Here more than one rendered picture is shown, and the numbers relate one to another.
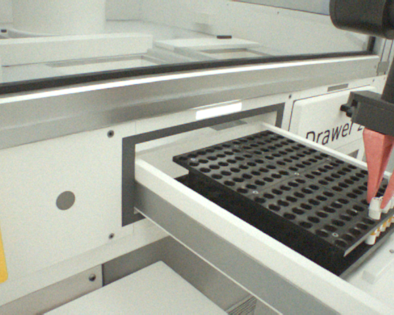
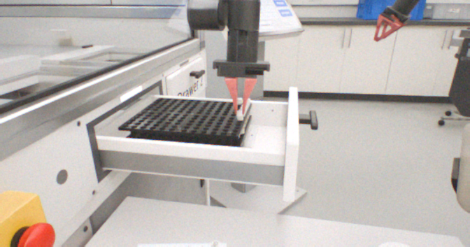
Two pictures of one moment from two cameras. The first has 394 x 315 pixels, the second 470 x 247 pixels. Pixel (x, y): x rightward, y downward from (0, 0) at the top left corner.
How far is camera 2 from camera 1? 0.17 m
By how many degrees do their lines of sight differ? 32
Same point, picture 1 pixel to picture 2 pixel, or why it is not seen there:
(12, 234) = not seen: hidden behind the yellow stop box
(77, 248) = (75, 208)
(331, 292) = (242, 154)
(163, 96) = (100, 92)
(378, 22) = (216, 23)
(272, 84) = (153, 70)
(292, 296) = (224, 167)
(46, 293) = not seen: outside the picture
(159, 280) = (134, 206)
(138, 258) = (109, 203)
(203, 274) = not seen: hidden behind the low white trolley
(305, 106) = (173, 78)
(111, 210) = (90, 174)
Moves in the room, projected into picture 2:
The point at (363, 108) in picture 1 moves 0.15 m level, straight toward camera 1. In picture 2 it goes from (222, 68) to (240, 92)
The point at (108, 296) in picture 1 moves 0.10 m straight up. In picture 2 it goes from (108, 230) to (98, 179)
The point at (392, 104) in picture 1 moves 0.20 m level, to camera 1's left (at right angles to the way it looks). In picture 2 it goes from (235, 62) to (115, 78)
